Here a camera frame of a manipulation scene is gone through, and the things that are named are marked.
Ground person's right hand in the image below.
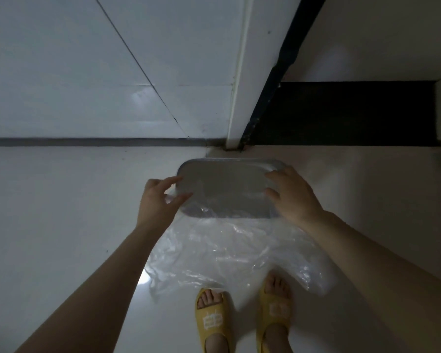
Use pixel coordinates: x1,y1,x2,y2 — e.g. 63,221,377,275
263,165,326,233

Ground person's left hand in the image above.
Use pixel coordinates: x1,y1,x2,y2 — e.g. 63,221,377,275
135,176,193,236

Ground clear plastic bag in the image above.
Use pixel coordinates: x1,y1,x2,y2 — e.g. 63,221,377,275
146,193,339,299

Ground person's right forearm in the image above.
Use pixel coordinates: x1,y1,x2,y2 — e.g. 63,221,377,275
301,211,441,353

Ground person's left forearm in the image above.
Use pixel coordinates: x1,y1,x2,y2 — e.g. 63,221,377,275
15,225,162,353

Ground gray rectangular trash bin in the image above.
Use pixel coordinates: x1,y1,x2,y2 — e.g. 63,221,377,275
176,158,288,219

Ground person's right foot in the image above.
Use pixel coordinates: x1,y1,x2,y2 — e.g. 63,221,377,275
263,272,294,353

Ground person's foot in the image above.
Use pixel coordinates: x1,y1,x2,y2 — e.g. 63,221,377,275
263,272,294,353
198,289,231,353

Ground person's left foot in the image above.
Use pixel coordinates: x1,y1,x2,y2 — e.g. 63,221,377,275
198,289,231,353

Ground gray baseboard strip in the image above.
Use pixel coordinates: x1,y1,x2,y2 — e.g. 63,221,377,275
0,137,226,148

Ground black baseboard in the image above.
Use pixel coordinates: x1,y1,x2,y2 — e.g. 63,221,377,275
241,0,439,147

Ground person's right yellow slipper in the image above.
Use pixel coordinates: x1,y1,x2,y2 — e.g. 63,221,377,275
256,287,293,353

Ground person's yellow slipper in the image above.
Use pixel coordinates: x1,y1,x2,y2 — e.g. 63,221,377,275
256,287,293,353
195,288,233,353

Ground person's left yellow slipper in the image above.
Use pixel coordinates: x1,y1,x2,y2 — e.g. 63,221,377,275
195,288,233,353

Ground white door frame post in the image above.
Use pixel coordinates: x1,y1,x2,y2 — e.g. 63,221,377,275
226,0,304,150

